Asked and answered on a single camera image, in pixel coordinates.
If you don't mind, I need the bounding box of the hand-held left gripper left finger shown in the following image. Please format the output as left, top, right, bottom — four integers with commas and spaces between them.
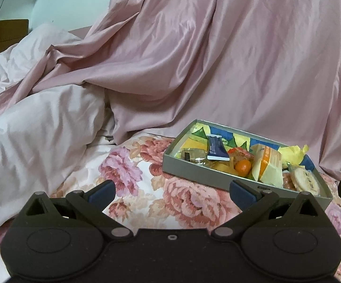
20, 180, 134, 241

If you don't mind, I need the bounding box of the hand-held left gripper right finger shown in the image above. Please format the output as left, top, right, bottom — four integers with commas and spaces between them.
212, 180, 325, 241

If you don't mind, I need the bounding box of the small mandarin orange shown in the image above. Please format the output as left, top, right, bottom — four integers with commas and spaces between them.
235, 159, 252, 176

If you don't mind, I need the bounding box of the pale yellow orange packet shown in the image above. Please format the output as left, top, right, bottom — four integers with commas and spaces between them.
251, 143, 284, 187

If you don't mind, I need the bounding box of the red spicy snack packet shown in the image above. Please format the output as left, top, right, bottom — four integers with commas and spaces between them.
228, 146, 255, 161

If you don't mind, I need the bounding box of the round rice cracker packet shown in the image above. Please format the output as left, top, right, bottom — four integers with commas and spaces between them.
292, 166, 321, 195

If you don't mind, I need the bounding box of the dark blue stick packet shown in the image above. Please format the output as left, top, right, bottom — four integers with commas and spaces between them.
207, 135, 230, 161

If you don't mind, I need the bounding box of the grey cardboard box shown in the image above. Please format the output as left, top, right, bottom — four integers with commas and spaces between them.
162, 119, 333, 211

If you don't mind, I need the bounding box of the gold foil snack packet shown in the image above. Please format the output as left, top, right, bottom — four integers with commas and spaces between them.
181, 147, 236, 171

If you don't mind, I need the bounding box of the floral bedsheet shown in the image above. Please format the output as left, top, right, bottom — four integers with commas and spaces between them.
0, 134, 341, 283

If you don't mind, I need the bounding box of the crumpled yellow paper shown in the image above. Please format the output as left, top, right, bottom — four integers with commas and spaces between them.
278, 144, 310, 164

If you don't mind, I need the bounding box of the pale pink quilt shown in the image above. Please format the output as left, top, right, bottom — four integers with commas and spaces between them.
0, 24, 115, 242

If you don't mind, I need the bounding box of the pink satin sheet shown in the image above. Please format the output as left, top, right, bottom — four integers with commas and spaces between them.
0, 0, 341, 180

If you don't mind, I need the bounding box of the wooden headboard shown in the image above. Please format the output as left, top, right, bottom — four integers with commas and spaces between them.
0, 19, 30, 64

